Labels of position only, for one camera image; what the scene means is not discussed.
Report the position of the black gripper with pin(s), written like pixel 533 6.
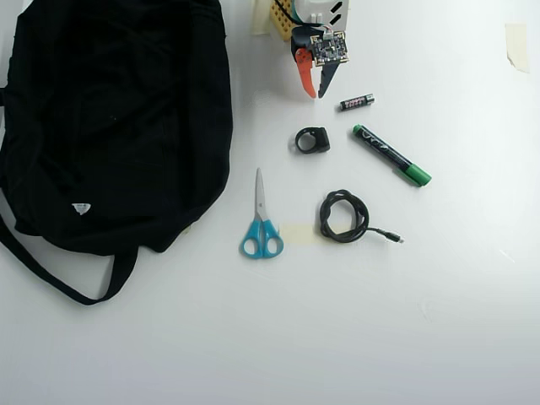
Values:
pixel 303 63

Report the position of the green marker with black barrel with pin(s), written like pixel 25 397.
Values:
pixel 388 154

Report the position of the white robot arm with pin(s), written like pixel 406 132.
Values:
pixel 320 10

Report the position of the black fabric bag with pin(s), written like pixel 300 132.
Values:
pixel 114 126

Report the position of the black AAA battery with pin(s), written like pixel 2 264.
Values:
pixel 357 103

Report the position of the masking tape strip on base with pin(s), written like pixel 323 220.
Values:
pixel 261 17

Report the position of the small masking tape piece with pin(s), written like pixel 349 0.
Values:
pixel 297 234

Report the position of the torn masking tape strip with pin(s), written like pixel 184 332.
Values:
pixel 518 46

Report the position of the camera circuit board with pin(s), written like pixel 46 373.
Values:
pixel 331 48

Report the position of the yellow robot base plate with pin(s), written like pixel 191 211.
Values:
pixel 282 23

